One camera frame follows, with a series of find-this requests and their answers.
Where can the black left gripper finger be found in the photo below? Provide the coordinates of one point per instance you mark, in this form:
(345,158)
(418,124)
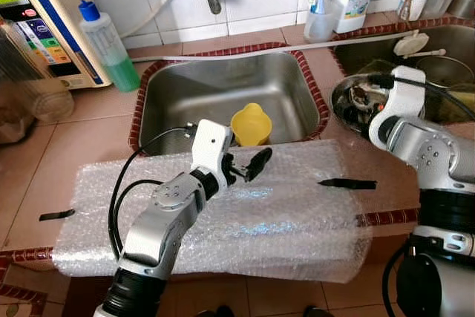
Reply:
(258,163)

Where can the yellow plastic cup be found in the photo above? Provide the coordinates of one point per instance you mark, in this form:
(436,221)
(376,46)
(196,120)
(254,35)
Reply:
(251,128)

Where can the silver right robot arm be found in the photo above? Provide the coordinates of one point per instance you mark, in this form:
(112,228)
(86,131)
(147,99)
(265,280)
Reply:
(438,154)

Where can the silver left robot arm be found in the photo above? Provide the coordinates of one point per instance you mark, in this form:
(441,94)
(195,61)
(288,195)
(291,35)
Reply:
(159,228)

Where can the bubble wrap sheet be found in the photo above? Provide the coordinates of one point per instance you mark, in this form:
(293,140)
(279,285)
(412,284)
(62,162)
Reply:
(260,220)

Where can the stainless steel sink basin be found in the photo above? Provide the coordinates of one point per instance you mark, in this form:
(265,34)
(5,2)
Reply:
(453,42)
(193,94)

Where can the black tape strip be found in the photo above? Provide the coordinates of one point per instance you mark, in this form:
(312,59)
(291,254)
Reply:
(57,214)
(347,183)

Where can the steel bowl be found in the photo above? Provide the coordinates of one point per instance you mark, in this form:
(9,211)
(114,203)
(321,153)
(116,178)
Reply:
(352,105)

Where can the black left robot foot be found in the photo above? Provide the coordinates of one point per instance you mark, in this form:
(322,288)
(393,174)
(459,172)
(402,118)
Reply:
(215,312)

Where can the black robot foot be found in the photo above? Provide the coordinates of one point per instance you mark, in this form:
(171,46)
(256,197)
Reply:
(215,312)
(319,312)

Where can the clear toothbrush cup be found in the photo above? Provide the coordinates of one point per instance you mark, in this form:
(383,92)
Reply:
(319,27)

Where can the black right robot foot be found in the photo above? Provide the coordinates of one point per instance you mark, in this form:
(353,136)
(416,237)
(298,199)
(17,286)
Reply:
(319,312)

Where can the green dish soap bottle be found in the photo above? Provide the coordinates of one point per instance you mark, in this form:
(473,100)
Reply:
(115,57)

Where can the small steel pot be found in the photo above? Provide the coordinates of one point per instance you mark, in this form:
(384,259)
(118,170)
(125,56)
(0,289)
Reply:
(445,72)

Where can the yellow sponge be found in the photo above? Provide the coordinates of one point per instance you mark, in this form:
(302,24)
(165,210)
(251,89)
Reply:
(462,100)

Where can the clear jar orange lid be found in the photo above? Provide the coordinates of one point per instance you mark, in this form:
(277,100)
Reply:
(37,87)

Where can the brown filled jar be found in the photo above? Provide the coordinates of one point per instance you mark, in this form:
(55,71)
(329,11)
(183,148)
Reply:
(13,124)

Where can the beige water ionizer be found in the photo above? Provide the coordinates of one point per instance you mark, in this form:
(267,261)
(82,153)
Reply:
(52,20)

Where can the steel utensil holder cup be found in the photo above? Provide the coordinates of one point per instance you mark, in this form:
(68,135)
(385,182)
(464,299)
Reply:
(459,4)

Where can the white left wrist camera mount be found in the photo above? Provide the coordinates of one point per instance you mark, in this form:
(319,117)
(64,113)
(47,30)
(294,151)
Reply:
(211,146)

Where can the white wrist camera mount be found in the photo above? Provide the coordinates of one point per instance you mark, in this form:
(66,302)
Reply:
(211,146)
(404,98)

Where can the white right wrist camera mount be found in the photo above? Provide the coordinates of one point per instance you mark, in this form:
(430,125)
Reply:
(404,98)

